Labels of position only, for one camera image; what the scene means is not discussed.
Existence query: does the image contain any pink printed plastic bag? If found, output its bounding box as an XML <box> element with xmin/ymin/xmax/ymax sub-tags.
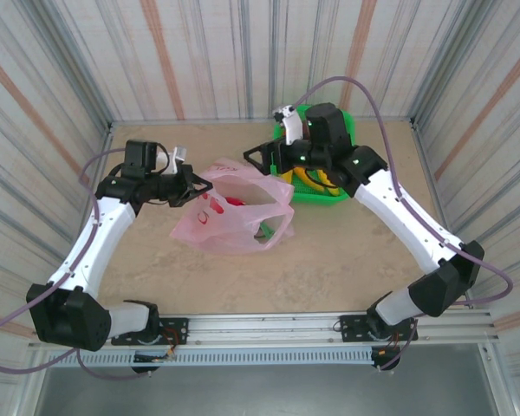
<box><xmin>169</xmin><ymin>159</ymin><xmax>296</xmax><ymax>256</ymax></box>

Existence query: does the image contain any slim orange fake banana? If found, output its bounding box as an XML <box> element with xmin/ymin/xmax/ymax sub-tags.
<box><xmin>295</xmin><ymin>166</ymin><xmax>326</xmax><ymax>192</ymax></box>

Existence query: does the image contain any slim yellow fake banana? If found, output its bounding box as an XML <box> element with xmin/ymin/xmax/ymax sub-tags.
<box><xmin>320</xmin><ymin>171</ymin><xmax>342</xmax><ymax>195</ymax></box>

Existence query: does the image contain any green fake vegetable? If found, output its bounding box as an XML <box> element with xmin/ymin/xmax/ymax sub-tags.
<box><xmin>258</xmin><ymin>220</ymin><xmax>279</xmax><ymax>242</ymax></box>

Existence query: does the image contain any green plastic basket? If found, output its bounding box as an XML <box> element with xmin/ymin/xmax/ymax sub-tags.
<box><xmin>271</xmin><ymin>105</ymin><xmax>357</xmax><ymax>205</ymax></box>

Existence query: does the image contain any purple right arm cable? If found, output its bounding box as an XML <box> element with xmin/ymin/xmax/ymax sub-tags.
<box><xmin>289</xmin><ymin>76</ymin><xmax>515</xmax><ymax>372</ymax></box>

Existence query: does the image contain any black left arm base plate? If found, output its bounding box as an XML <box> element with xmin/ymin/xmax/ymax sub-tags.
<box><xmin>111</xmin><ymin>317</ymin><xmax>190</xmax><ymax>347</ymax></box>

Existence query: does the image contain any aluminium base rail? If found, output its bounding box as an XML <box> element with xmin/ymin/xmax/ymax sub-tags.
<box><xmin>28</xmin><ymin>308</ymin><xmax>500</xmax><ymax>348</ymax></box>

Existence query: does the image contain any grey slotted cable duct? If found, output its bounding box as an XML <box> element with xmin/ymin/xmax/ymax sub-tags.
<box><xmin>47</xmin><ymin>348</ymin><xmax>374</xmax><ymax>367</ymax></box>

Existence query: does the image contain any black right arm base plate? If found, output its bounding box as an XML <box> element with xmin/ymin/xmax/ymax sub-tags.
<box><xmin>338</xmin><ymin>315</ymin><xmax>419</xmax><ymax>344</ymax></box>

